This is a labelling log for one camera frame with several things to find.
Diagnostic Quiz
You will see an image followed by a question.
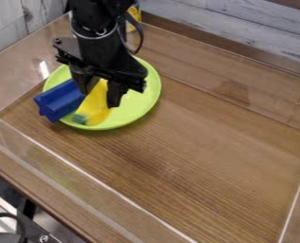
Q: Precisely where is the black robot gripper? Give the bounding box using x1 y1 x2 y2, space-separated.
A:
53 30 148 108

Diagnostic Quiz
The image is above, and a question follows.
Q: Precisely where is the yellow toy banana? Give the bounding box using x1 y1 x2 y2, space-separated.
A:
73 79 112 126

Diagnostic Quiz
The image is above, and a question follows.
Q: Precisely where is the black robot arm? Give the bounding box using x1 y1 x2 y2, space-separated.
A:
53 0 148 108

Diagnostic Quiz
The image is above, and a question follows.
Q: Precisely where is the green round plate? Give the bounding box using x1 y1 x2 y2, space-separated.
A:
42 58 162 131

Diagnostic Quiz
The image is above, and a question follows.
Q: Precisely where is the blue plastic block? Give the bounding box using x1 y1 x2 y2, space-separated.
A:
34 79 86 122

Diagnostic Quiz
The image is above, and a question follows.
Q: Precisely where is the yellow labelled can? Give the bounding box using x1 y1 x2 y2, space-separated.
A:
126 0 141 32

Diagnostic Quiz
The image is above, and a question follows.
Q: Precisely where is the black metal stand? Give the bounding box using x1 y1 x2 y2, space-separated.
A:
17 196 62 243

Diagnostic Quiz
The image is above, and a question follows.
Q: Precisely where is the clear acrylic front wall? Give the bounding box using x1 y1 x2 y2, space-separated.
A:
0 120 197 243

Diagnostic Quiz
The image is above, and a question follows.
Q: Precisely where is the black cable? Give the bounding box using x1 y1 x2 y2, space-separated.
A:
0 212 32 243

